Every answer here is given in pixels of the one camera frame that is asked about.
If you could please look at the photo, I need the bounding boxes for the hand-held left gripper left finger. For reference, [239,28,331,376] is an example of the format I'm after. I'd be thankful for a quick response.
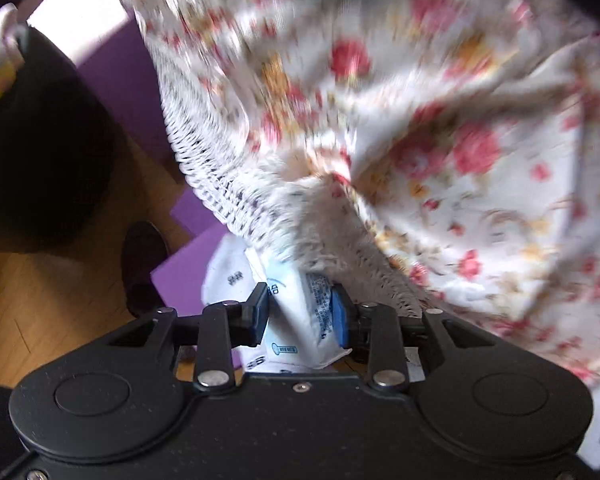
[107,282,271,393]

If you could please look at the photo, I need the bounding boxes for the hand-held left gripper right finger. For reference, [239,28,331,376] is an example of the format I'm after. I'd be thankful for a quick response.
[330,284,495,393]

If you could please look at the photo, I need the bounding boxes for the dark slipper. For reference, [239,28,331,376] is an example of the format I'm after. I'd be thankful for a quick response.
[121,221,169,317]

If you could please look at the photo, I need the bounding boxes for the floral bedspread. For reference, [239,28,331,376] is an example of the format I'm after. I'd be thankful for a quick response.
[112,0,600,391]

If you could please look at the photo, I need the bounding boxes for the purple foam block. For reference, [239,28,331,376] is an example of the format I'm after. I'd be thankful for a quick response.
[77,22,261,311]

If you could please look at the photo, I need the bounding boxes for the black chair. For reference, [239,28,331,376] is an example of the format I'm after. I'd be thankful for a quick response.
[0,25,118,251]

